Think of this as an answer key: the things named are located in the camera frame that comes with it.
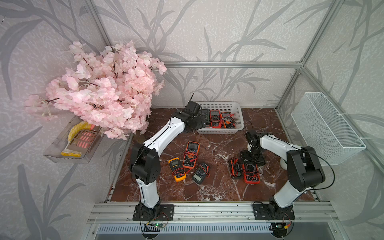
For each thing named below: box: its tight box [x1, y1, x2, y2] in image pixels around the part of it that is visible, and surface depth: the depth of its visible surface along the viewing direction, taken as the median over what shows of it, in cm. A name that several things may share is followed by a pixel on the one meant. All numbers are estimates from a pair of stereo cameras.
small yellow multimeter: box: [168, 157, 187, 182], surface depth 86 cm
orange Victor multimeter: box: [182, 141, 201, 169], surface depth 91 cm
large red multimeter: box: [242, 163, 261, 184], surface depth 85 cm
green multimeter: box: [199, 108, 210, 128], surface depth 106 cm
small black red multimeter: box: [230, 157, 242, 177], surface depth 87 cm
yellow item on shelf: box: [67, 121, 91, 142], surface depth 64 cm
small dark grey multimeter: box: [192, 163, 210, 184], surface depth 85 cm
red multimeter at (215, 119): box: [209, 110, 222, 129], surface depth 108 cm
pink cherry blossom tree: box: [24, 40, 167, 140], surface depth 58 cm
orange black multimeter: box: [220, 111, 236, 129], surface depth 108 cm
